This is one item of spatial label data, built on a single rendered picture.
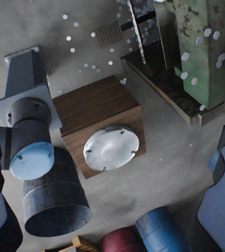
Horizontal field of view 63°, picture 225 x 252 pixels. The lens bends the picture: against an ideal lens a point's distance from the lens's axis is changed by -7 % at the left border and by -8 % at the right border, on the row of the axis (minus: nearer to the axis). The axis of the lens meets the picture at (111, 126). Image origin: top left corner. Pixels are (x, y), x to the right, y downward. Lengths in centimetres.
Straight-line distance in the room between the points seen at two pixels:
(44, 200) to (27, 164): 65
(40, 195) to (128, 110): 67
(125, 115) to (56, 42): 51
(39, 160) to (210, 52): 54
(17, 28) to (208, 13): 82
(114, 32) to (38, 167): 68
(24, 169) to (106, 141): 52
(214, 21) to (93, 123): 64
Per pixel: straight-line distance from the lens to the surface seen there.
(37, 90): 65
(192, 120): 76
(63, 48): 109
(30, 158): 51
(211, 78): 66
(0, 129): 54
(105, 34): 94
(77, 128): 93
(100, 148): 98
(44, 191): 118
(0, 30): 106
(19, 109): 63
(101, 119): 92
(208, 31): 57
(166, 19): 89
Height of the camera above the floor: 103
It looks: 45 degrees down
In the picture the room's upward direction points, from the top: 150 degrees clockwise
